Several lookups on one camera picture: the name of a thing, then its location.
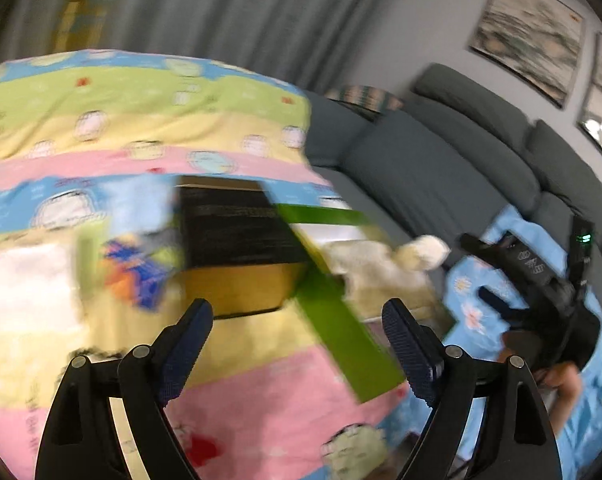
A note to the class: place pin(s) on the cream plush toy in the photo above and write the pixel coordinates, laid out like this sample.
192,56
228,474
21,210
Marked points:
381,265

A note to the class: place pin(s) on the striped pillow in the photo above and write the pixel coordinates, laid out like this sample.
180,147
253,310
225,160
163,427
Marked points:
366,97

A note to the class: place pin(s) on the blue and orange toy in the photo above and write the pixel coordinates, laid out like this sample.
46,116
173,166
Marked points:
136,270

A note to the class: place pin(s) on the blue floral blanket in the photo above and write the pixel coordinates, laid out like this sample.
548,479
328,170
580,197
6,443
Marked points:
601,385

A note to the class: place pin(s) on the light blue cloth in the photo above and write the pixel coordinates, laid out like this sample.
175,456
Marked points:
136,205

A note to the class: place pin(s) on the grey curtain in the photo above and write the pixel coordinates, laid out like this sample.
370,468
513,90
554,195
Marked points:
231,10

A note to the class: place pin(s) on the cardboard box with green flaps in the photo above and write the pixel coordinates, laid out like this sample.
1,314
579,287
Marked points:
236,290

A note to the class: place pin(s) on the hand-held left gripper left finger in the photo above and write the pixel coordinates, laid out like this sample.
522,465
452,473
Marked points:
186,350

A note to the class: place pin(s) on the grey sofa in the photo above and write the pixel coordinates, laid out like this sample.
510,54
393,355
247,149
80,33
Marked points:
431,170

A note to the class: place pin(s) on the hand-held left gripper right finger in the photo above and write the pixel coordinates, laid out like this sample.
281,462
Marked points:
411,355

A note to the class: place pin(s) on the printed cartoon blanket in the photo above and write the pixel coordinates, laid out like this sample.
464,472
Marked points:
131,130

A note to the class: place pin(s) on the person's right forearm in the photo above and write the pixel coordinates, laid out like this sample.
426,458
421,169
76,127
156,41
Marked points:
566,390

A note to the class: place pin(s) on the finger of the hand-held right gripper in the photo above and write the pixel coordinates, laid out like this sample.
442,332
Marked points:
501,305
476,245

